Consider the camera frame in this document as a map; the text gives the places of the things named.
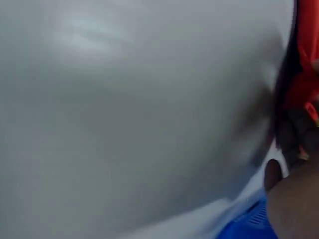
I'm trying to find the red packet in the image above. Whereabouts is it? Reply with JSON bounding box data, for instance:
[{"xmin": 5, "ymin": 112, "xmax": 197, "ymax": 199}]
[{"xmin": 273, "ymin": 0, "xmax": 319, "ymax": 160}]

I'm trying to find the blue plastic basket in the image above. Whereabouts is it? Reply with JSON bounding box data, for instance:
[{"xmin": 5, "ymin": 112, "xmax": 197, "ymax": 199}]
[{"xmin": 218, "ymin": 191, "xmax": 280, "ymax": 239}]

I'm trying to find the person's right hand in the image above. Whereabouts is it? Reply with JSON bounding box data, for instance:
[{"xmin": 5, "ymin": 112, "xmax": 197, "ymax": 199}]
[{"xmin": 263, "ymin": 106, "xmax": 319, "ymax": 239}]

